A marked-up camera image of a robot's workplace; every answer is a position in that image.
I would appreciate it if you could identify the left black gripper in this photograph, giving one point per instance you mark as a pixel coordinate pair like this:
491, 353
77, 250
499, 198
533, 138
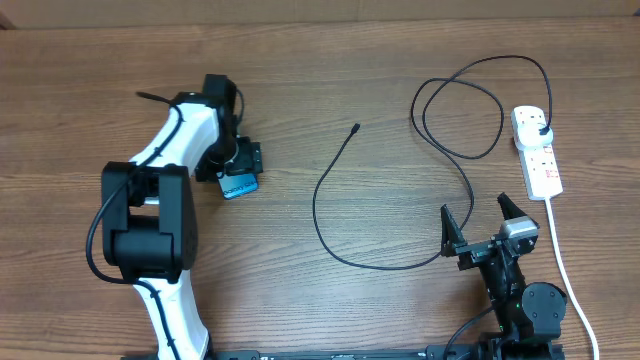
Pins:
248, 159

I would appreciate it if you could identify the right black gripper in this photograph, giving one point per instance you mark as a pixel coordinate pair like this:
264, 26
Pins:
472, 251

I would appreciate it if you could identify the blue Samsung Galaxy smartphone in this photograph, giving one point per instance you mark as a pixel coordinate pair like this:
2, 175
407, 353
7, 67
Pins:
238, 185

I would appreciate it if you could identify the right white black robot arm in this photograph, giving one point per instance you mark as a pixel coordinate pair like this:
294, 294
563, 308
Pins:
529, 315

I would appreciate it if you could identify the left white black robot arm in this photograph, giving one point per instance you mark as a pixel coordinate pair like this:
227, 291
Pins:
148, 218

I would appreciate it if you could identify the white charger plug adapter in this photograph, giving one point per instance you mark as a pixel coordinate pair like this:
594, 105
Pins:
530, 136

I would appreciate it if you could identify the white power strip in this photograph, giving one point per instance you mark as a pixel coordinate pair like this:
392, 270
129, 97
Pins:
539, 166

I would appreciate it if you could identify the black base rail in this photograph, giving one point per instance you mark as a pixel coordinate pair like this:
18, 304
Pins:
340, 355

